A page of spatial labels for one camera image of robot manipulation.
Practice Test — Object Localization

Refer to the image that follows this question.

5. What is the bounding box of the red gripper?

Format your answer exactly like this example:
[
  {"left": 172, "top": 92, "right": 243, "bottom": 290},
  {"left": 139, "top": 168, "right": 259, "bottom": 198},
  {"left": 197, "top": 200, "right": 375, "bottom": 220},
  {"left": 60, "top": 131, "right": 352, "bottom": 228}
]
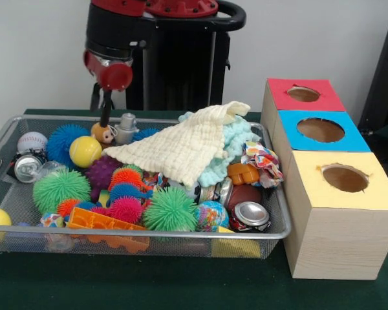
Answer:
[{"left": 83, "top": 50, "right": 134, "bottom": 125}]

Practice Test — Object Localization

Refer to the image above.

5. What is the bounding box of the cream cloth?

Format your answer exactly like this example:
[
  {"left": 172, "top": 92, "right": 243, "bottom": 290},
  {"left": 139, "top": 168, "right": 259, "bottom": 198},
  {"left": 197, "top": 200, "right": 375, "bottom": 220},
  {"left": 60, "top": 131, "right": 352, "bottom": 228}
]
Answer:
[{"left": 102, "top": 100, "right": 252, "bottom": 188}]

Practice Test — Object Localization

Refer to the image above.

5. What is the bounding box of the large green fuzzy ball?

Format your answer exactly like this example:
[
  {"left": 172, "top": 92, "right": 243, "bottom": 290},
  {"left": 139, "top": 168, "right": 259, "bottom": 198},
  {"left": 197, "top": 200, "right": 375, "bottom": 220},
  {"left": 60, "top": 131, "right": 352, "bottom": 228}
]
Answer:
[{"left": 32, "top": 168, "right": 92, "bottom": 216}]

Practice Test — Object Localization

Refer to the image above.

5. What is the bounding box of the mint green cloth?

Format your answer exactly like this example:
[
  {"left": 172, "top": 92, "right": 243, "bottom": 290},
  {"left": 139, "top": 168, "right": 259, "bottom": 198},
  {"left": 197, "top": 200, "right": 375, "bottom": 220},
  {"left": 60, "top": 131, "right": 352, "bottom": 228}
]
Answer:
[{"left": 179, "top": 111, "right": 263, "bottom": 188}]

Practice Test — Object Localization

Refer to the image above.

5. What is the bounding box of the shallow mesh bin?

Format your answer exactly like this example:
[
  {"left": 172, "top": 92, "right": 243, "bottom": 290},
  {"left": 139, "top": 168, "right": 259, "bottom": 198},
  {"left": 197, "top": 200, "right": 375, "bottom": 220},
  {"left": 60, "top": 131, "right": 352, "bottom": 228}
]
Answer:
[{"left": 0, "top": 114, "right": 292, "bottom": 259}]

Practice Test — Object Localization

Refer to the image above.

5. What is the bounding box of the wooden box with three holes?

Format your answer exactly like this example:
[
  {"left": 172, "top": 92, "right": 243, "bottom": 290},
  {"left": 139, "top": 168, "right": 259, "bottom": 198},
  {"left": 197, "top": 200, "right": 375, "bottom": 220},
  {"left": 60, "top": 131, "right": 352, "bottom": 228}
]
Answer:
[{"left": 260, "top": 78, "right": 388, "bottom": 280}]

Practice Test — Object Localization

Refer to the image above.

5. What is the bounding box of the small orange doll head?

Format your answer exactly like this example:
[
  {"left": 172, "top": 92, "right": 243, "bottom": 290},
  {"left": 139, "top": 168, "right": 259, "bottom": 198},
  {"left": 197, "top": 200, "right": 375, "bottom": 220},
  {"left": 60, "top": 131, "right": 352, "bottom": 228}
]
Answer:
[{"left": 90, "top": 122, "right": 116, "bottom": 143}]

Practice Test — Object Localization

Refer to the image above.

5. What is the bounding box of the yellow tennis ball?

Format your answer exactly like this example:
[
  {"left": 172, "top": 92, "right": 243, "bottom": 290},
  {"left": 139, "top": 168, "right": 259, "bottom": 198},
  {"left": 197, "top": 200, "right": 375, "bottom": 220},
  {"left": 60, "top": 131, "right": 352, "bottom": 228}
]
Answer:
[{"left": 69, "top": 136, "right": 103, "bottom": 169}]

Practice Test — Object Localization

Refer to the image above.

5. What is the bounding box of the blue spiky ball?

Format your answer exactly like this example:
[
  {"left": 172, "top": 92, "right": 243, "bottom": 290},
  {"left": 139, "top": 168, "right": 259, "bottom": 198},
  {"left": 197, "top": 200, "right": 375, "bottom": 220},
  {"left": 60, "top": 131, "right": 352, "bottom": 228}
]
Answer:
[{"left": 47, "top": 124, "right": 91, "bottom": 169}]

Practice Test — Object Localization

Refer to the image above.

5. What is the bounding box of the white baseball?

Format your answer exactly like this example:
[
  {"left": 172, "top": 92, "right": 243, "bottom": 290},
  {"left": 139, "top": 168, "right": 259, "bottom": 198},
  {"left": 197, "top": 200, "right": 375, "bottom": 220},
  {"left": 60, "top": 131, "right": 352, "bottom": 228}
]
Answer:
[{"left": 17, "top": 131, "right": 49, "bottom": 152}]

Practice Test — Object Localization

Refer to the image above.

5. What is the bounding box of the black can with silver end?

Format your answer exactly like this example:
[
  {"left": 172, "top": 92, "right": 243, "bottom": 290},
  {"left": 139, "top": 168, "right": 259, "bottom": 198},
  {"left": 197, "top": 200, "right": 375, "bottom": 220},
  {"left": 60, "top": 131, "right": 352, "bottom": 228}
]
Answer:
[{"left": 13, "top": 150, "right": 49, "bottom": 184}]

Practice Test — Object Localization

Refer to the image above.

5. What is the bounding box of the green fuzzy ball with eyes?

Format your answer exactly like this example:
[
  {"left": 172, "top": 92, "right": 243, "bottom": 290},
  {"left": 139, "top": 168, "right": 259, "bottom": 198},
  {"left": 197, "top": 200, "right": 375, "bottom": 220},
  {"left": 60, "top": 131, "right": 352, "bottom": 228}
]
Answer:
[{"left": 142, "top": 186, "right": 199, "bottom": 233}]

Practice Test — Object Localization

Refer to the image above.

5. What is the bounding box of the crushed can with silver end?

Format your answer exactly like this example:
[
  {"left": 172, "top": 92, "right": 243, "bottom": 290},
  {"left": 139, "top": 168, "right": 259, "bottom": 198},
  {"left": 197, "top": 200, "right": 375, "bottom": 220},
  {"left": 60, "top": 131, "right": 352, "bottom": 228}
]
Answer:
[{"left": 229, "top": 200, "right": 272, "bottom": 233}]

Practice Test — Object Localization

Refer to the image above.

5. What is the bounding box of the black panel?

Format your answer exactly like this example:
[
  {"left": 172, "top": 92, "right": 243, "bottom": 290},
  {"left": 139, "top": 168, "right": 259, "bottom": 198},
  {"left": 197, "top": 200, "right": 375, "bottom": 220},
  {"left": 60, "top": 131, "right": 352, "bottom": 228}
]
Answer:
[{"left": 358, "top": 21, "right": 388, "bottom": 130}]

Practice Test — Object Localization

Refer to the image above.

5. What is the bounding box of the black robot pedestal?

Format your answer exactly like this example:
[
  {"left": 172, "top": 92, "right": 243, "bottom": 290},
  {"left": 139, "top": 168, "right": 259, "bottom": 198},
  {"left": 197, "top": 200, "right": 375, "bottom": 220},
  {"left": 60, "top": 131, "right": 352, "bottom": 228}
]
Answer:
[{"left": 129, "top": 0, "right": 247, "bottom": 112}]

